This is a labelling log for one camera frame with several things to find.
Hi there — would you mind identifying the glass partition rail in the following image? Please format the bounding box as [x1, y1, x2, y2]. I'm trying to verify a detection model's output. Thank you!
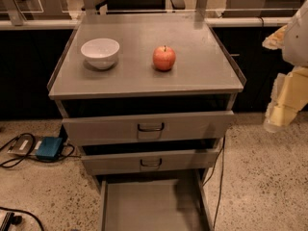
[0, 0, 308, 31]

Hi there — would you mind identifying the blue box on floor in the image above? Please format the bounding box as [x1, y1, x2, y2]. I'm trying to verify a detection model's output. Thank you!
[36, 137, 63, 161]

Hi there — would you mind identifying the black device bottom left corner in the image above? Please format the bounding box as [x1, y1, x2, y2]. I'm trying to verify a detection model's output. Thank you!
[0, 212, 22, 231]

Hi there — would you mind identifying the black cable beside cabinet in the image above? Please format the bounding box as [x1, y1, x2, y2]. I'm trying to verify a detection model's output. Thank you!
[202, 135, 226, 231]

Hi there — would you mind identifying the black cable on floor left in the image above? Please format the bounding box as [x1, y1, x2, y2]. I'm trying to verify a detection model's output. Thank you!
[0, 132, 81, 169]

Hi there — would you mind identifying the grey bottom drawer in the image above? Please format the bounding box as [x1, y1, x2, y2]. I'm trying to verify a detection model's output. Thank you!
[98, 176, 214, 231]

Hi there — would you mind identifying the grey flat device on floor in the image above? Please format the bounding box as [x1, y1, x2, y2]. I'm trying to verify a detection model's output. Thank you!
[8, 135, 42, 156]

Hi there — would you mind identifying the grey metal drawer cabinet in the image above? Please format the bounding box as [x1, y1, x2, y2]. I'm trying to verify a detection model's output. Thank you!
[48, 15, 244, 229]

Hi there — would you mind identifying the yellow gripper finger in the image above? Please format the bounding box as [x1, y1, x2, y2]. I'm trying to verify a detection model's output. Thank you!
[262, 25, 287, 50]
[263, 66, 308, 133]

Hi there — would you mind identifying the black cable bottom left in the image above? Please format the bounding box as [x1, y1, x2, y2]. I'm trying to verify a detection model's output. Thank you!
[0, 206, 46, 231]

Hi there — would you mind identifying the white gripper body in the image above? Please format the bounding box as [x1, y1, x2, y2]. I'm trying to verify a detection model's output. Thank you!
[282, 0, 308, 66]

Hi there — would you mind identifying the grey middle drawer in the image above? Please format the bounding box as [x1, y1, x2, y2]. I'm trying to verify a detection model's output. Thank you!
[82, 149, 218, 175]

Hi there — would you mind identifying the white ceramic bowl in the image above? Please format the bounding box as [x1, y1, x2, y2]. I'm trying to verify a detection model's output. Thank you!
[81, 38, 120, 69]

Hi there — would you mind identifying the red apple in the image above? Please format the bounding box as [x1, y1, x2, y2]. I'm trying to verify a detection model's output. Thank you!
[152, 45, 176, 71]

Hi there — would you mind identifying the grey top drawer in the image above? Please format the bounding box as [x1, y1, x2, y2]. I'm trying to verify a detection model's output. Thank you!
[63, 111, 234, 146]

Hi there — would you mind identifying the grey drawer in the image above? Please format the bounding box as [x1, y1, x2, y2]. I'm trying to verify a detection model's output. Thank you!
[63, 111, 234, 146]
[98, 176, 214, 231]
[82, 149, 218, 175]

